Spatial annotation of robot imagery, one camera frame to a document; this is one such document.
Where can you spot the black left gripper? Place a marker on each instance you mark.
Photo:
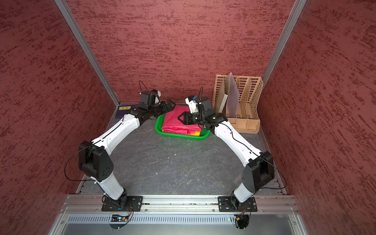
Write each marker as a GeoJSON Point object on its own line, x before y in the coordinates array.
{"type": "Point", "coordinates": [165, 109]}

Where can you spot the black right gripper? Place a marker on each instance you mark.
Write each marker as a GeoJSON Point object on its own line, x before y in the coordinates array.
{"type": "Point", "coordinates": [188, 119]}

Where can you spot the magenta raincoat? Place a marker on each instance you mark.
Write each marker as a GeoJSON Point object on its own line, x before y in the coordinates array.
{"type": "Point", "coordinates": [174, 126]}

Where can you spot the plain yellow raincoat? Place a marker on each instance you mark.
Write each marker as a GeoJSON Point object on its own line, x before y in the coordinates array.
{"type": "Point", "coordinates": [196, 133]}

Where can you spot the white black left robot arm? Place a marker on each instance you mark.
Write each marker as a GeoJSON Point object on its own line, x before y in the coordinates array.
{"type": "Point", "coordinates": [94, 156]}

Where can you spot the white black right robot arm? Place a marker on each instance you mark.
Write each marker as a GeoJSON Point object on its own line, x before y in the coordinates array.
{"type": "Point", "coordinates": [259, 168]}

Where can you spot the green plastic basket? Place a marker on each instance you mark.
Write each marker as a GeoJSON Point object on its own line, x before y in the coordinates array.
{"type": "Point", "coordinates": [158, 128]}

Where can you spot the dark blue book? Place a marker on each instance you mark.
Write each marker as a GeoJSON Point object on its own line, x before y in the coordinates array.
{"type": "Point", "coordinates": [124, 109]}

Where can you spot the lilac plastic folder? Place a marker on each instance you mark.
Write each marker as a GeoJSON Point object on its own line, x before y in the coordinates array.
{"type": "Point", "coordinates": [233, 95]}

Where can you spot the white binder folder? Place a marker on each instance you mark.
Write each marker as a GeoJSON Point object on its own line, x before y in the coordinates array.
{"type": "Point", "coordinates": [221, 98]}

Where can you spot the beige desk file organizer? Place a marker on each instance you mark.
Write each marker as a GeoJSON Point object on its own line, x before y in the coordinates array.
{"type": "Point", "coordinates": [250, 87]}

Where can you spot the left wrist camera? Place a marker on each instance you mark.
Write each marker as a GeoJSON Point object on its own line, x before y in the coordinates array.
{"type": "Point", "coordinates": [157, 96]}

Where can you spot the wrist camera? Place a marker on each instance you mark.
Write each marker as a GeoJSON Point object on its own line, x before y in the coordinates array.
{"type": "Point", "coordinates": [157, 96]}
{"type": "Point", "coordinates": [191, 102]}

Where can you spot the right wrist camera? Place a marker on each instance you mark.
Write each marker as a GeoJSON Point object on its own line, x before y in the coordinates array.
{"type": "Point", "coordinates": [191, 102]}

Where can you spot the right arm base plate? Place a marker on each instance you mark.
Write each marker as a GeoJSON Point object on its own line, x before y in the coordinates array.
{"type": "Point", "coordinates": [231, 204]}

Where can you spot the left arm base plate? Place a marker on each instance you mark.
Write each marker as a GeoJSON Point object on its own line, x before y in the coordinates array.
{"type": "Point", "coordinates": [123, 204]}

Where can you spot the aluminium front rail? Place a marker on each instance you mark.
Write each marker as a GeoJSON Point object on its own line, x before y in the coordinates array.
{"type": "Point", "coordinates": [174, 209]}

